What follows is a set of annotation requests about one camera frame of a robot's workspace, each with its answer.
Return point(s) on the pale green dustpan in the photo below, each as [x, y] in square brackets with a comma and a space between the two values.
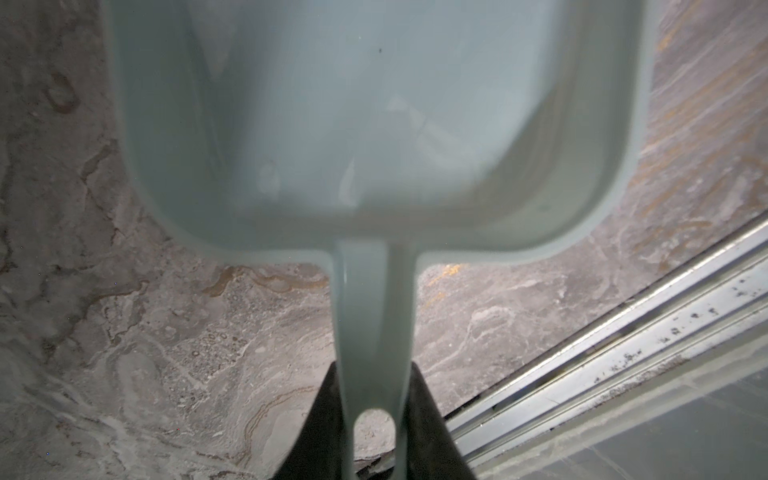
[377, 138]

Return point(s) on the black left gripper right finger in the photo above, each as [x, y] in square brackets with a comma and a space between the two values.
[431, 452]

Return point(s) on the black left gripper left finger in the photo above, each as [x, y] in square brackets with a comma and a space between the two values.
[318, 452]

